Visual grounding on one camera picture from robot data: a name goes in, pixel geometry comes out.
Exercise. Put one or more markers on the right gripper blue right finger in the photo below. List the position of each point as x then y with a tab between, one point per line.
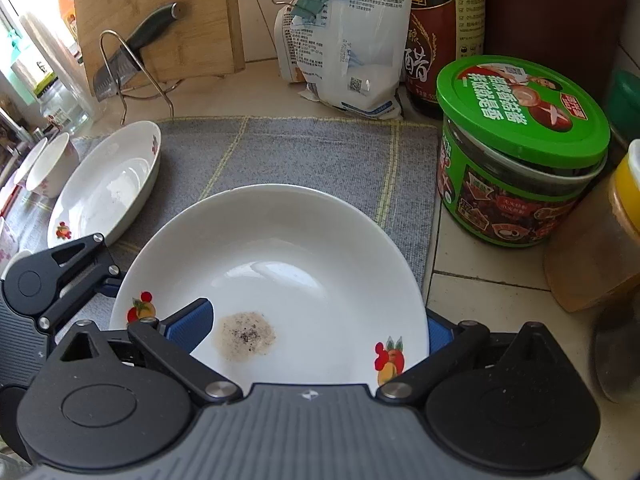
440	331

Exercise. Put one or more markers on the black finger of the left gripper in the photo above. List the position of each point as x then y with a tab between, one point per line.
51	286

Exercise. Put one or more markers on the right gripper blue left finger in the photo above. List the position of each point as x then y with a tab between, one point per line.
185	329

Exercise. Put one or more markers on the small white floral bowl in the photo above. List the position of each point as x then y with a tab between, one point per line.
53	168

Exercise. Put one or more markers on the white plate with fruit print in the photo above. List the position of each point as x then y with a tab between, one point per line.
110	186

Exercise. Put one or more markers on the white plate with pepper stain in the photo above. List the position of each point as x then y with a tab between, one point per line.
305	288

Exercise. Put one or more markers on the yellow cap spice bottle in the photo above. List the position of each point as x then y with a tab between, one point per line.
592	259

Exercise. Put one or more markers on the grey checked cloth mat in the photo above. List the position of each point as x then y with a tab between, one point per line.
387	170

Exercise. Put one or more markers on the glass jar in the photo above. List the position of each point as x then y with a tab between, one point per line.
59	107

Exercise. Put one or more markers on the green lid sauce tub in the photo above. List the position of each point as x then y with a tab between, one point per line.
520	142

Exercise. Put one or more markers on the white plastic food bag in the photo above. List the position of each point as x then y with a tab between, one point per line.
350	53

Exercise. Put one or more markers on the bamboo cutting board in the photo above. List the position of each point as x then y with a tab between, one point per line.
174	39

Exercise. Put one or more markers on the green cap bottle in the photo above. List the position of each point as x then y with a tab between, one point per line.
622	105

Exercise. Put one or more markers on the dark vinegar bottle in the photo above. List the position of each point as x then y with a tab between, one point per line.
439	32

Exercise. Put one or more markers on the small white packet with clip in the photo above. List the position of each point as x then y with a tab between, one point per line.
285	44

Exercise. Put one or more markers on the metal wire rack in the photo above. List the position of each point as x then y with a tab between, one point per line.
162	91

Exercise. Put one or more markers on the black handled kitchen knife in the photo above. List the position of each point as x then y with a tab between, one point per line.
149	30

